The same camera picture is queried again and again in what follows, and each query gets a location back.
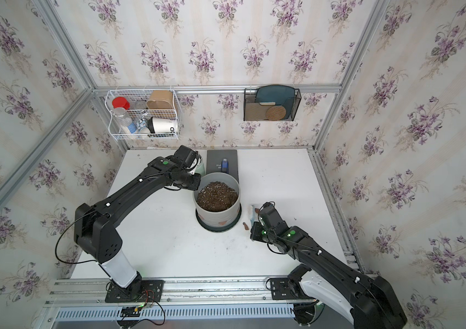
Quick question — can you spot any white wire wall basket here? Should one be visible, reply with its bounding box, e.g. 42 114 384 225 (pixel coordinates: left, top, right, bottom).
104 89 182 141

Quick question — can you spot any black mesh wall organizer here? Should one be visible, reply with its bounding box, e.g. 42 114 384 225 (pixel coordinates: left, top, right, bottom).
243 87 302 121

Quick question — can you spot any white cylindrical cup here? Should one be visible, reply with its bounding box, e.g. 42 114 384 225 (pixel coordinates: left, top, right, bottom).
147 117 179 134

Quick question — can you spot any red lidded jar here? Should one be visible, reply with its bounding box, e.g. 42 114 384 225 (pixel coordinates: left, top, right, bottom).
112 97 130 110

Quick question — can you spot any clear plastic bottle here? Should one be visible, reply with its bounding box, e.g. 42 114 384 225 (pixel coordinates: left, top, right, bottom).
114 107 137 134

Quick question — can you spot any dark green pot saucer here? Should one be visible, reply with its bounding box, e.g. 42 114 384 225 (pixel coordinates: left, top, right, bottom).
195 204 242 232

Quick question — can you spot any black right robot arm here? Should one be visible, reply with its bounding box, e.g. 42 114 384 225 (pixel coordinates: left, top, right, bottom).
250 202 408 328

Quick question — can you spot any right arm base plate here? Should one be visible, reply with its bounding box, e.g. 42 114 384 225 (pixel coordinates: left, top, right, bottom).
265 278 310 300

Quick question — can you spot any dark grey book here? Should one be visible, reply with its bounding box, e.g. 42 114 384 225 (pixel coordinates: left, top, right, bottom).
205 149 239 181

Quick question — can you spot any round cork coaster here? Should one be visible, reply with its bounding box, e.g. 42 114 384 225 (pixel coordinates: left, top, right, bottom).
265 106 287 121

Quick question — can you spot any mint green pencil cup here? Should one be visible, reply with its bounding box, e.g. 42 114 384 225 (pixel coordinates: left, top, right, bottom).
195 158 205 176

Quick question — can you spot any aluminium front rail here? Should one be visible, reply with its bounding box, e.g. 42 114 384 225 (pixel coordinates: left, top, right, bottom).
45 276 320 308

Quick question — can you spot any grey ceramic pot with soil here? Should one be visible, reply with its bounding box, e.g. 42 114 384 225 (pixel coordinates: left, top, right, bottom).
193 173 241 212

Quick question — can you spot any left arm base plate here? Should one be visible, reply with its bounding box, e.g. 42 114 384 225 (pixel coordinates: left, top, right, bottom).
105 280 165 304

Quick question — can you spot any brown cardboard box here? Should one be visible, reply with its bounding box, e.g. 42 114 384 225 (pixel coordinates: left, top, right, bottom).
147 90 175 110

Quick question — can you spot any teal plate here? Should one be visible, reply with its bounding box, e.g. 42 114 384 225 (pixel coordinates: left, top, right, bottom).
256 84 295 119

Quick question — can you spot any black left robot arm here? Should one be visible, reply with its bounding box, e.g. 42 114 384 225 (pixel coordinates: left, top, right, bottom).
73 145 201 291

